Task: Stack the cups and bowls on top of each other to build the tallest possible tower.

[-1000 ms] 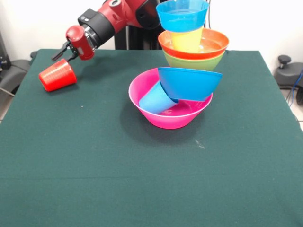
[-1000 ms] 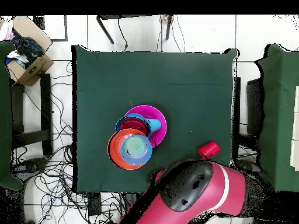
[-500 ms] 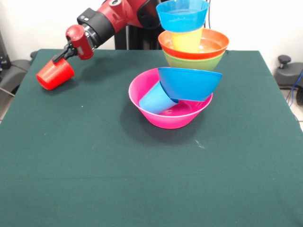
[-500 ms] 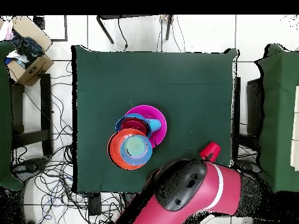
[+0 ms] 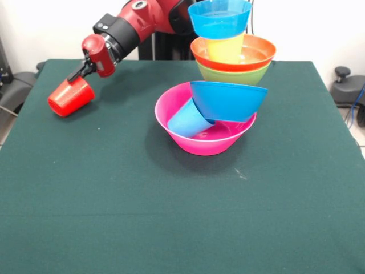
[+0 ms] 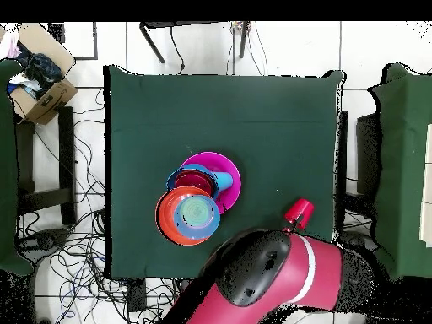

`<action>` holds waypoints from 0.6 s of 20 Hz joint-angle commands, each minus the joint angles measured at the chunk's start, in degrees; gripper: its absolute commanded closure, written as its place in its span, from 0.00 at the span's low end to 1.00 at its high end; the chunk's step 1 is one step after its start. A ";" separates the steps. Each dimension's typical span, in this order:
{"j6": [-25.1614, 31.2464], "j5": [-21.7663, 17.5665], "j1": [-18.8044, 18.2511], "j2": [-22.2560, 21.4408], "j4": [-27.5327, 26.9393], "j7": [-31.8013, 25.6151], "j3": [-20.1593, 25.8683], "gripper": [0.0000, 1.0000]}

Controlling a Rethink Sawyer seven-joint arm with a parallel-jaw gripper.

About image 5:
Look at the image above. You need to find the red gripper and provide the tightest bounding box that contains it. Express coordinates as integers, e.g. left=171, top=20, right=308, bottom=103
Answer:
left=67, top=34, right=117, bottom=84

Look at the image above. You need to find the red cup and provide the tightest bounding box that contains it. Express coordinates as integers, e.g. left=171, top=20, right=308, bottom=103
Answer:
left=47, top=76, right=95, bottom=118

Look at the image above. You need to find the blue cup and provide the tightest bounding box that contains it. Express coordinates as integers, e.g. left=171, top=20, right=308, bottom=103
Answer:
left=167, top=98, right=216, bottom=138

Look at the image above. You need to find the large pink bowl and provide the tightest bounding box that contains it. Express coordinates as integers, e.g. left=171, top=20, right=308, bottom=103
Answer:
left=154, top=82, right=257, bottom=156

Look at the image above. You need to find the yellow cup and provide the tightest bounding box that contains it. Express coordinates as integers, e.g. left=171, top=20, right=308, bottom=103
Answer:
left=206, top=33, right=245, bottom=64

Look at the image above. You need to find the small blue bowl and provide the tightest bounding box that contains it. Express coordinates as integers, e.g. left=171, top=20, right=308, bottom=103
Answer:
left=187, top=0, right=253, bottom=39

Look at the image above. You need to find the large blue bowl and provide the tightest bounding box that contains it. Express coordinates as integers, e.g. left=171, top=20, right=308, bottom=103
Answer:
left=190, top=81, right=269, bottom=123

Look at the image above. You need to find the green bowl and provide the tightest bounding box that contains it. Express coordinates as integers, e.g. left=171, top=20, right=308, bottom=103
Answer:
left=196, top=61, right=271, bottom=86

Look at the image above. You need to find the large orange bowl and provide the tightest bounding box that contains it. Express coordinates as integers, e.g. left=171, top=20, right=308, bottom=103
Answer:
left=190, top=34, right=277, bottom=72

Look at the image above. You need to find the dark green tablecloth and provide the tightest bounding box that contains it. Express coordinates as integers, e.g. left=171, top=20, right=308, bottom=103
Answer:
left=0, top=59, right=365, bottom=274

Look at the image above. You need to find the black pedestal leg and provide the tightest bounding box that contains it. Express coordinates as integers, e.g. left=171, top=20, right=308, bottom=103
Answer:
left=0, top=61, right=46, bottom=115
left=330, top=66, right=365, bottom=128

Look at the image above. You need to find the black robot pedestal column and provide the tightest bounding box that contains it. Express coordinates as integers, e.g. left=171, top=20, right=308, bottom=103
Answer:
left=136, top=31, right=200, bottom=61

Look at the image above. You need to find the black hanging cable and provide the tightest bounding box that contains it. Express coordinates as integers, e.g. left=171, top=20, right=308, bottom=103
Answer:
left=246, top=0, right=257, bottom=37

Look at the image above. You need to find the blue cable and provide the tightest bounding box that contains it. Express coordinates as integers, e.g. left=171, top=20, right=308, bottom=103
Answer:
left=346, top=84, right=365, bottom=128

